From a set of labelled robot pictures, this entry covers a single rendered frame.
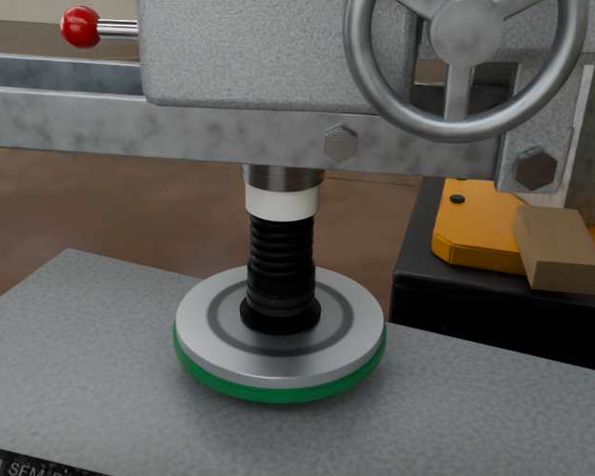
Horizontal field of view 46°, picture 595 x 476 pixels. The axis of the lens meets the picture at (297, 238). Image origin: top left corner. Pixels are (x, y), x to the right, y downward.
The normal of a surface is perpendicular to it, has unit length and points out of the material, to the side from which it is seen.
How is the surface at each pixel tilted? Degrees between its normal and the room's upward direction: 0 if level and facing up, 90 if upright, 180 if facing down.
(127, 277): 0
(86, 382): 0
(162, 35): 90
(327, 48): 90
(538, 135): 90
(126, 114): 90
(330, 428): 0
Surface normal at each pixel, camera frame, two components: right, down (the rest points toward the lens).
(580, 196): 0.25, 0.44
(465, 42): -0.05, 0.45
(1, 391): 0.03, -0.89
